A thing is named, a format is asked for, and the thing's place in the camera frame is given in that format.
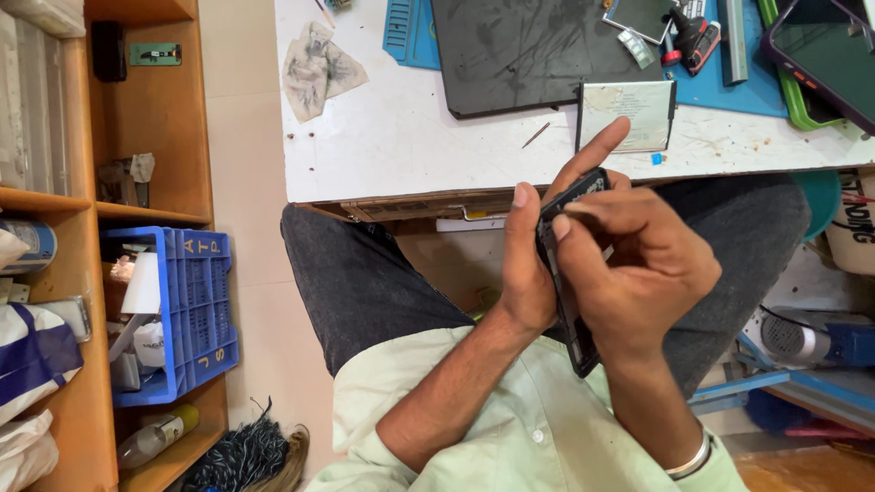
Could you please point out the person's left hand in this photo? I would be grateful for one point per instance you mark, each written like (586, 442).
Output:
(523, 273)

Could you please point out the person's right hand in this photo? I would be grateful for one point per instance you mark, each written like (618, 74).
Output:
(649, 287)

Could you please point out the black smartphone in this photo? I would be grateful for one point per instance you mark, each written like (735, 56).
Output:
(580, 345)

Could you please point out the thin metal pin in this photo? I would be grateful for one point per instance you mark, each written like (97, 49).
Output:
(536, 134)

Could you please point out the blue and grey heat gun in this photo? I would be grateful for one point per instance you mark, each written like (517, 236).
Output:
(806, 338)

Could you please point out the dark grey trousers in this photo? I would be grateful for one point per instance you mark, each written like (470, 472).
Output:
(355, 273)

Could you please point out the light green shirt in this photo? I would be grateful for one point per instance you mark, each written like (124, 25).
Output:
(519, 444)

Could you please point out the silver flat phone battery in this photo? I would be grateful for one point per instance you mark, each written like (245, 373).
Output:
(629, 113)

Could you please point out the silver wrist bangle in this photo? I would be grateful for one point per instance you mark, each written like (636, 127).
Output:
(692, 459)

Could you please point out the blue repair mat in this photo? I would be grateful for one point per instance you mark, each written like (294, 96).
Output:
(711, 95)

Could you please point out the white printed bucket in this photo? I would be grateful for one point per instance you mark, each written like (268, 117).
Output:
(854, 232)

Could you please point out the black scratched work plate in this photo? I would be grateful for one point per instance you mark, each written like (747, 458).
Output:
(519, 54)

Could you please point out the green phone case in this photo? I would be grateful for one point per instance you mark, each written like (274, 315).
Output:
(803, 116)

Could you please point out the clear silver tape strip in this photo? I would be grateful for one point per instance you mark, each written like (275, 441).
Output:
(636, 48)

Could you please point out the red and black tool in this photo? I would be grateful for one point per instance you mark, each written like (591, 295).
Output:
(704, 46)

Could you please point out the grey metal bar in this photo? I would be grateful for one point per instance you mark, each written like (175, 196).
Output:
(733, 48)

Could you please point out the black bottle with red cap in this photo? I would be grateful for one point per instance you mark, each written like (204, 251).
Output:
(683, 33)

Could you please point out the small phone display panel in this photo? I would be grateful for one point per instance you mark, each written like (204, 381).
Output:
(639, 17)

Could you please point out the phone in purple case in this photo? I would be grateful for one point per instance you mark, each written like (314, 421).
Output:
(827, 61)

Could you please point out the dirty crumpled tissue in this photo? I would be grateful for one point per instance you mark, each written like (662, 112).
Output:
(318, 72)

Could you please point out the thin wooden brush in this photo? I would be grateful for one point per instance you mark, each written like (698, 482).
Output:
(325, 13)

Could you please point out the blue plastic crate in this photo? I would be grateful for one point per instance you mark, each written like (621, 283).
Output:
(198, 307)

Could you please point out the dark bristle broom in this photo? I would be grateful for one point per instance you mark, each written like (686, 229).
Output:
(239, 458)

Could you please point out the wooden shelf unit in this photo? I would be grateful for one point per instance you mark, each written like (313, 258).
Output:
(157, 123)

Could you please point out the plastic bottle with yellow cap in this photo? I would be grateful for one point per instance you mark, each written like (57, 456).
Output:
(157, 436)

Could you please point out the green circuit board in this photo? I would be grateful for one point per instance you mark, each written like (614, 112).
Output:
(155, 54)

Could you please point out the black small box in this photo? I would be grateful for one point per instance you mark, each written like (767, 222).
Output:
(109, 51)

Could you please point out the white and blue bag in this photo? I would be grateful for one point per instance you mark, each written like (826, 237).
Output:
(34, 355)

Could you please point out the clear plastic storage boxes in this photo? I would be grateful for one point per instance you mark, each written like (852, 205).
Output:
(34, 102)

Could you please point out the white plastic bag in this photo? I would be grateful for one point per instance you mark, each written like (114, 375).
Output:
(24, 454)

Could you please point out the blue metal frame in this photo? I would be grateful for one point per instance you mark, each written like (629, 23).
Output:
(738, 389)

